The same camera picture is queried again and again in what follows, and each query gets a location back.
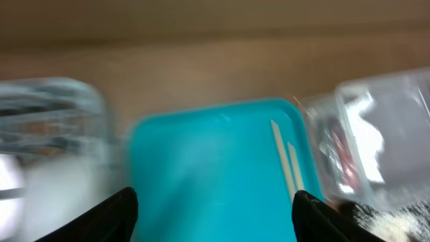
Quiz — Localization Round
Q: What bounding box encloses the white tissue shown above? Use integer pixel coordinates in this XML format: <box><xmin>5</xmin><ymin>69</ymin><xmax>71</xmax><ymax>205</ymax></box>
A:
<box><xmin>345</xmin><ymin>95</ymin><xmax>385</xmax><ymax>184</ymax></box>

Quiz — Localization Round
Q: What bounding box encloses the red snack wrapper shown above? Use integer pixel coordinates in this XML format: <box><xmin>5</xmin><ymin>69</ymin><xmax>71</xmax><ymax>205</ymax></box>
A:
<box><xmin>328</xmin><ymin>118</ymin><xmax>360</xmax><ymax>193</ymax></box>

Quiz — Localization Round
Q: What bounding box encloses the grey bowl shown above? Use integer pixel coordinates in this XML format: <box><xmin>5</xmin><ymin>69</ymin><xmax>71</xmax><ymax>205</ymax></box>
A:
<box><xmin>18</xmin><ymin>155</ymin><xmax>111</xmax><ymax>241</ymax></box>

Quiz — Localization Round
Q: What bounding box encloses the teal serving tray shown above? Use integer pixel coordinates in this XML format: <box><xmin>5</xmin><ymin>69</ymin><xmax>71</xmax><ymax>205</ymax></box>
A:
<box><xmin>127</xmin><ymin>98</ymin><xmax>323</xmax><ymax>241</ymax></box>

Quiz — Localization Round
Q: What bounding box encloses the grey plastic dish rack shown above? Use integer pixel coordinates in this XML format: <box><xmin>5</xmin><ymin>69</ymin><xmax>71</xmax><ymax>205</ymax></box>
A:
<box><xmin>1</xmin><ymin>77</ymin><xmax>117</xmax><ymax>169</ymax></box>

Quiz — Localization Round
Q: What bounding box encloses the clear plastic bin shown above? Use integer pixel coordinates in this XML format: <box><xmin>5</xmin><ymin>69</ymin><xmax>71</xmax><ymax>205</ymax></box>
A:
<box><xmin>301</xmin><ymin>69</ymin><xmax>429</xmax><ymax>210</ymax></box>

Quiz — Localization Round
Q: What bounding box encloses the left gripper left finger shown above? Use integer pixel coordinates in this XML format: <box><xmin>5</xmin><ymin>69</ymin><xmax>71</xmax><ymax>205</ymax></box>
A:
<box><xmin>37</xmin><ymin>187</ymin><xmax>138</xmax><ymax>242</ymax></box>

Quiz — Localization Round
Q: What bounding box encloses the wooden chopstick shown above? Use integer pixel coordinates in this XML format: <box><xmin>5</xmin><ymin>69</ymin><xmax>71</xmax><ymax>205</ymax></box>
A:
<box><xmin>288</xmin><ymin>143</ymin><xmax>306</xmax><ymax>190</ymax></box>
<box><xmin>270</xmin><ymin>120</ymin><xmax>296</xmax><ymax>202</ymax></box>

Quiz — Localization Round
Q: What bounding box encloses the black tray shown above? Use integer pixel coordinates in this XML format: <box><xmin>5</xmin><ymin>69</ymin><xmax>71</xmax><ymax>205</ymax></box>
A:
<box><xmin>339</xmin><ymin>201</ymin><xmax>429</xmax><ymax>242</ymax></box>

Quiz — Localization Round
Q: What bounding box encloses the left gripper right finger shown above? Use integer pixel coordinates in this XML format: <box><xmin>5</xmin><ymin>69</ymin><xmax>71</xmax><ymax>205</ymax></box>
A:
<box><xmin>292</xmin><ymin>190</ymin><xmax>384</xmax><ymax>242</ymax></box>

